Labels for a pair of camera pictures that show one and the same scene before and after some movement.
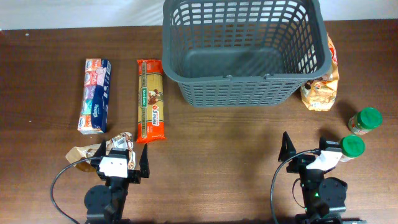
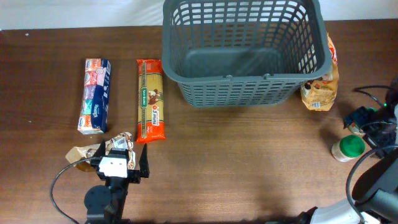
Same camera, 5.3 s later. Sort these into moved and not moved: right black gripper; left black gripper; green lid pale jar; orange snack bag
Moved: right black gripper
Not moved: green lid pale jar; orange snack bag; left black gripper
